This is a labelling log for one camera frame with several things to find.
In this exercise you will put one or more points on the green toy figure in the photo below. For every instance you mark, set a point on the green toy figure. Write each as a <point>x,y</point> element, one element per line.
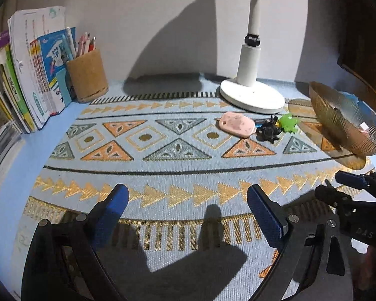
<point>288,122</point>

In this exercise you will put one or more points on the gold ribbed bowl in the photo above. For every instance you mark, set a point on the gold ribbed bowl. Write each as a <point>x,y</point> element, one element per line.
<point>338,116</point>

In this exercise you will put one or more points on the dark wooden cabinet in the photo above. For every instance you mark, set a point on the dark wooden cabinet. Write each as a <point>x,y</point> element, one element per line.
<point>363,22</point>

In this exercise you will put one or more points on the black toy figure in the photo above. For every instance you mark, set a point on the black toy figure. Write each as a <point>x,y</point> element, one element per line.
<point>268,131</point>

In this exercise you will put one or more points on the cork pen holder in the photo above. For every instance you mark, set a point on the cork pen holder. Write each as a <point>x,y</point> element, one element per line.
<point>87,78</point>

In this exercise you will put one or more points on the row of books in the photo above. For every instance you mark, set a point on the row of books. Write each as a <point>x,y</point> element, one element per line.
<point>25,37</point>

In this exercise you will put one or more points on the light blue thin book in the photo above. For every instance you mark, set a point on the light blue thin book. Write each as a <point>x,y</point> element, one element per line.
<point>62,87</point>

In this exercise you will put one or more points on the green spine book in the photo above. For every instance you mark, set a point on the green spine book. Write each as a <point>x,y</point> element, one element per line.
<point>12,84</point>

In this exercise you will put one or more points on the white desk lamp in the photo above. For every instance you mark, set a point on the white desk lamp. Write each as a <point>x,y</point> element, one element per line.
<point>250,65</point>

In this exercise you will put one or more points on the light blue pen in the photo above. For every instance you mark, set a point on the light blue pen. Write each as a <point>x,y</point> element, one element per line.
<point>70,42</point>

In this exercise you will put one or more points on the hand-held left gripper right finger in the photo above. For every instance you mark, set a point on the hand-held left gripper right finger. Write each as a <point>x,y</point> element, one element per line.
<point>264,214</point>

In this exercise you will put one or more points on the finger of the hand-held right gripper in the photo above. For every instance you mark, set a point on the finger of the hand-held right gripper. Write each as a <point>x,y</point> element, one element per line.
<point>332,196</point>
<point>351,180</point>

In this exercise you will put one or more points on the patterned blue table mat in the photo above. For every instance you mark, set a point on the patterned blue table mat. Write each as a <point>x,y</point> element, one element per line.
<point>175,169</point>

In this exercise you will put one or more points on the pink rounded case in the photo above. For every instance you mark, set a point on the pink rounded case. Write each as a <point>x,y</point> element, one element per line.
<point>236,124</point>

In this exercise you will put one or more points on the stack of magazines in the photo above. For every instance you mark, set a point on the stack of magazines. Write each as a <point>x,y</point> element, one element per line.
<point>3,144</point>

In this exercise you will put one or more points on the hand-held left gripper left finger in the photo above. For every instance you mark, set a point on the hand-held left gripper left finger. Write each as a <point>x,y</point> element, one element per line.
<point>111,213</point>

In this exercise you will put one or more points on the blue cover book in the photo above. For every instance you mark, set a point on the blue cover book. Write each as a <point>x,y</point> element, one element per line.
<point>54,53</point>

